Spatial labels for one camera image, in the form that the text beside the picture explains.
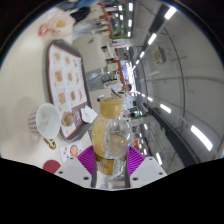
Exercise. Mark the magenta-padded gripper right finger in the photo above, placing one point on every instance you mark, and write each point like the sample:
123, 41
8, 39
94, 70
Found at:
136, 160

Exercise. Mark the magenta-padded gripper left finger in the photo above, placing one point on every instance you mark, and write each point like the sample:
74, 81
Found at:
86, 160

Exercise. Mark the clear bottle with yellow cap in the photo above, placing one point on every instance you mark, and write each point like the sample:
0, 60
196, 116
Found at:
110, 133

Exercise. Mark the white paper napkin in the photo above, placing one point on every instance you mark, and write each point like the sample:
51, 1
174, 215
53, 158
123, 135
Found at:
88, 114

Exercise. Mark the white patterned mug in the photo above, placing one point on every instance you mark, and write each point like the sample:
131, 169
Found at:
46, 120

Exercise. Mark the ceiling lights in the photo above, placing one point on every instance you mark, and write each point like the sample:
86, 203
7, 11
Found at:
201, 137

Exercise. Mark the brown food tray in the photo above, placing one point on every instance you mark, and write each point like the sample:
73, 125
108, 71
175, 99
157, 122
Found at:
66, 83

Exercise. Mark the ceiling air conditioner unit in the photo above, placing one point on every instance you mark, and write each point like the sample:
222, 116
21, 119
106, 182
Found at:
159, 55

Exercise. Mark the clear plastic food bag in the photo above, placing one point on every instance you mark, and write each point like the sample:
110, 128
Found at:
60, 23

